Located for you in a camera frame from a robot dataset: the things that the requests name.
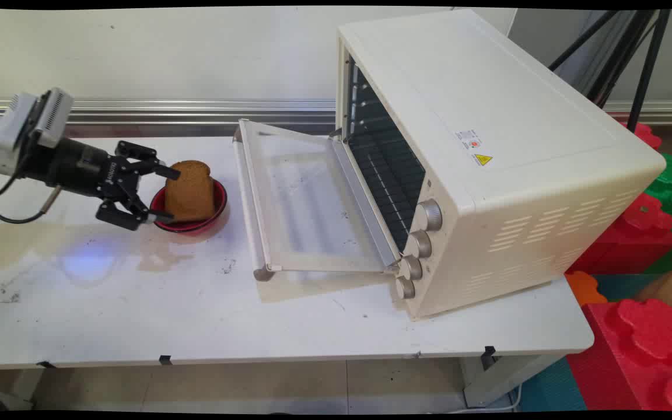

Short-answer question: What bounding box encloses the white floor cable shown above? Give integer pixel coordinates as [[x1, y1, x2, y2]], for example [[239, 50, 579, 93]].
[[429, 381, 523, 415]]

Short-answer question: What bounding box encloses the metal oven rack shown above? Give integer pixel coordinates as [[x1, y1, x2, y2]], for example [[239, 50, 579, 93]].
[[350, 137, 428, 253]]

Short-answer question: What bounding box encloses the teal foam block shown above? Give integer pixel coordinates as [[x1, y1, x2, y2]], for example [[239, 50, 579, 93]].
[[591, 273, 665, 302]]

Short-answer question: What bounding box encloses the small red foam block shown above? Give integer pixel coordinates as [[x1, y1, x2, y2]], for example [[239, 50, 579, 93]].
[[615, 119, 663, 152]]

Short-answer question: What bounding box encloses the black tripod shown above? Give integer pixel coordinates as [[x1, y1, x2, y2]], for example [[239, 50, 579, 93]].
[[548, 9, 672, 132]]

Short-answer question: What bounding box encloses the cream toaster oven body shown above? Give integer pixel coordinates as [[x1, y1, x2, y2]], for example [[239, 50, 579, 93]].
[[335, 9, 667, 321]]

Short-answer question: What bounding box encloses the large red foam block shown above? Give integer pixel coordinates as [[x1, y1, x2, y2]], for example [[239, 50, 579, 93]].
[[566, 298, 672, 412]]

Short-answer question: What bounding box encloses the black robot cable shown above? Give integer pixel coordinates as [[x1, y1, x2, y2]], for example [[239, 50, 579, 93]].
[[0, 171, 61, 225]]

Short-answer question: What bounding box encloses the white table leg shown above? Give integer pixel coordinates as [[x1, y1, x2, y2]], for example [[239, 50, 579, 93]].
[[460, 352, 565, 408]]

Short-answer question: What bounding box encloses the glass oven door with handle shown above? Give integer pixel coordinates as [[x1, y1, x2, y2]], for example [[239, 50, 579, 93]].
[[232, 118, 402, 282]]

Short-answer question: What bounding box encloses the brown bread slice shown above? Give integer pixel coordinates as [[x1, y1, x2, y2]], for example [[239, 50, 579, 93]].
[[164, 160, 216, 223]]

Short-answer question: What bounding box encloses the white label sticker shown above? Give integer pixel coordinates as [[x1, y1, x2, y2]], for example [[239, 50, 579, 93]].
[[454, 129, 483, 151]]

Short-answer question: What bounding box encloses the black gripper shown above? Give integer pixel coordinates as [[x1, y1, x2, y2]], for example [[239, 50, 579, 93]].
[[21, 136, 181, 232]]

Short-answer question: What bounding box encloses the teal foam floor mat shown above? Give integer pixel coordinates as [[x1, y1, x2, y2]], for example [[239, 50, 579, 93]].
[[516, 356, 588, 412]]

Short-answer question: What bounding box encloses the orange foam block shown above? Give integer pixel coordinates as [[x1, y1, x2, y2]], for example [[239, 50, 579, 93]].
[[564, 271, 609, 307]]

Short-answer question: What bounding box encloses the aluminium wall rail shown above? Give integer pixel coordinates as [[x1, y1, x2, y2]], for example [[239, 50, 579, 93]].
[[0, 97, 672, 125]]

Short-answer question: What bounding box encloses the red bowl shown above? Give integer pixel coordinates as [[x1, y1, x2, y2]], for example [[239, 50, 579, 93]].
[[149, 178, 229, 235]]

